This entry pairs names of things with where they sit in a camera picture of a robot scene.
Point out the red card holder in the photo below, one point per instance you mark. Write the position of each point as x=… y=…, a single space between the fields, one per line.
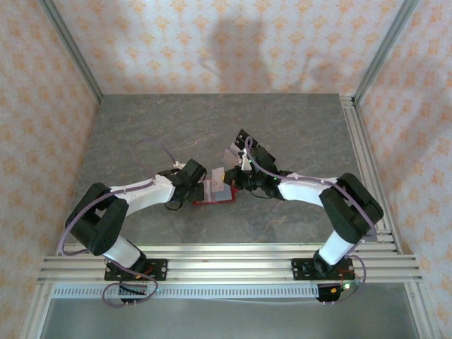
x=219 y=193

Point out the aluminium extrusion side rail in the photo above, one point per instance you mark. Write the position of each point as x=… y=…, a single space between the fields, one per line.
x=367 y=159

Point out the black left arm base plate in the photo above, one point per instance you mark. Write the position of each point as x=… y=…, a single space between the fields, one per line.
x=159 y=270

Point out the patterned fabric backdrop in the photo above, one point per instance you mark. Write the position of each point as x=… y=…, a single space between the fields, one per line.
x=226 y=35

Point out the black and clear card stand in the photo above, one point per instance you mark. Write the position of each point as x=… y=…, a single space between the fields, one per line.
x=243 y=134

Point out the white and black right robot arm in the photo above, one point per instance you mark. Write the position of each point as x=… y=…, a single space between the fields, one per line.
x=307 y=190

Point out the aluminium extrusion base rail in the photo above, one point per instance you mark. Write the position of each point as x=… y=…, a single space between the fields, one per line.
x=229 y=263

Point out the grey metal lower panel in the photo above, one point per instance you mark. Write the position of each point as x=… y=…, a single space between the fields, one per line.
x=226 y=318

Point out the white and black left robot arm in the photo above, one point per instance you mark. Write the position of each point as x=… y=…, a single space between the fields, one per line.
x=148 y=192

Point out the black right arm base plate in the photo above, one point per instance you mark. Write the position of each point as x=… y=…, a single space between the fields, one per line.
x=302 y=270

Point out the aluminium lower frame strut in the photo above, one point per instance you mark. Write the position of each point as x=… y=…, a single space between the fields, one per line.
x=37 y=310
x=422 y=310

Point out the aluminium frame post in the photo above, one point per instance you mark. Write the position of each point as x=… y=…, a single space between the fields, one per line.
x=74 y=53
x=385 y=49

